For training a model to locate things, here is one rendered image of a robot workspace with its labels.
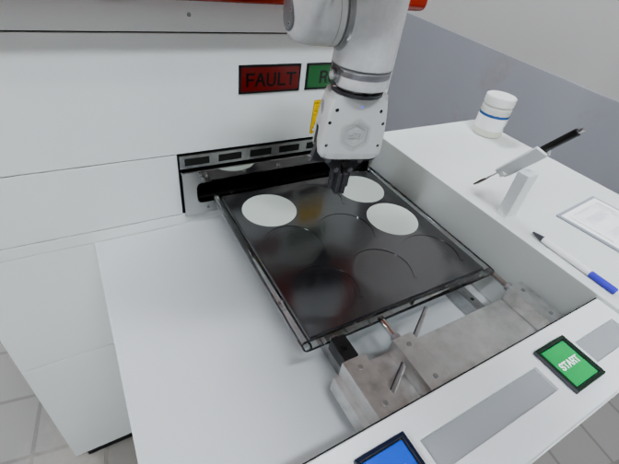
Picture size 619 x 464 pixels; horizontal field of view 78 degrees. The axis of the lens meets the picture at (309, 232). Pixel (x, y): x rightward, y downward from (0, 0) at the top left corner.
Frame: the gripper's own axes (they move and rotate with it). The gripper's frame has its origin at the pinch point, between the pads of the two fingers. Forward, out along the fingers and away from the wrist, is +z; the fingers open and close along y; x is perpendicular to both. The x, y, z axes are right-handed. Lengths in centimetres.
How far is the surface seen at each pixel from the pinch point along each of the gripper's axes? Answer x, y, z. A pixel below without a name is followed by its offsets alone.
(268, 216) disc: 2.8, -10.7, 9.4
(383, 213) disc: 2.2, 11.9, 9.4
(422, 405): -37.0, -2.2, 3.3
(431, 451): -41.0, -3.1, 3.7
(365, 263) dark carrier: -10.9, 3.0, 9.5
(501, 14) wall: 148, 139, -7
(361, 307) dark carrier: -19.5, -0.9, 9.4
